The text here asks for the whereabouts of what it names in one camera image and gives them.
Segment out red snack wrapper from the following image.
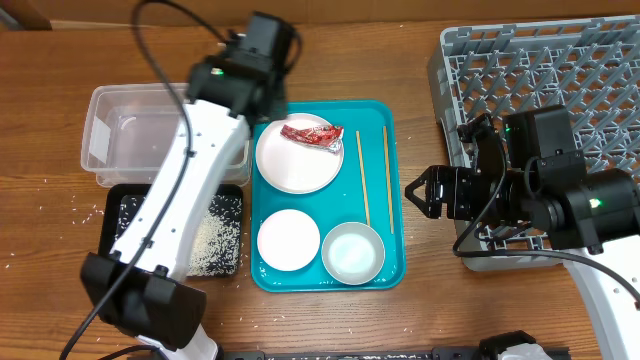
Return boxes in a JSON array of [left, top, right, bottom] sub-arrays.
[[280, 125, 344, 154]]

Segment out small white plate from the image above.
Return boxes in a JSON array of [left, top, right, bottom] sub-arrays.
[[257, 209, 320, 272]]

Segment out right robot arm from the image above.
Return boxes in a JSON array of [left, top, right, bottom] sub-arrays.
[[405, 105, 639, 359]]

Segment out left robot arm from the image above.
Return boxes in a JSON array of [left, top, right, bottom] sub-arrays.
[[80, 12, 302, 359]]

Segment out grey dishwasher rack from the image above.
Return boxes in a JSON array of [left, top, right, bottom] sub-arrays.
[[428, 16, 639, 271]]

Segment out grey bowl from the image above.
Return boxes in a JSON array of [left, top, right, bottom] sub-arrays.
[[321, 222, 386, 286]]

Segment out right wooden chopstick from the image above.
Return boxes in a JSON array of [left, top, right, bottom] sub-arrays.
[[383, 125, 395, 235]]

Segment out wooden chopstick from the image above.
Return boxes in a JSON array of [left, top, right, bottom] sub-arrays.
[[355, 130, 371, 226], [383, 125, 395, 235]]

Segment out teal plastic tray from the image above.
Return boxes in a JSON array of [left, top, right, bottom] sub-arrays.
[[251, 100, 407, 293]]

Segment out left wooden chopstick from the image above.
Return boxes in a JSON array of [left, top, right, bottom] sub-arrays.
[[355, 130, 371, 226]]

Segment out large white plate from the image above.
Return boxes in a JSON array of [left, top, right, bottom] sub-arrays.
[[255, 113, 344, 195]]

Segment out spilled rice pile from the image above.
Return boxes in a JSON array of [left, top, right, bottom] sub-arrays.
[[117, 193, 244, 277]]

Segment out black rectangular tray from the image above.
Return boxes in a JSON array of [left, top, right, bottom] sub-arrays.
[[98, 184, 243, 277]]

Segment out clear plastic bin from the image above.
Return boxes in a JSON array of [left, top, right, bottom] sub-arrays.
[[81, 83, 251, 187]]

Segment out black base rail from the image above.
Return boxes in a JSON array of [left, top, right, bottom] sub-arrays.
[[219, 329, 571, 360]]

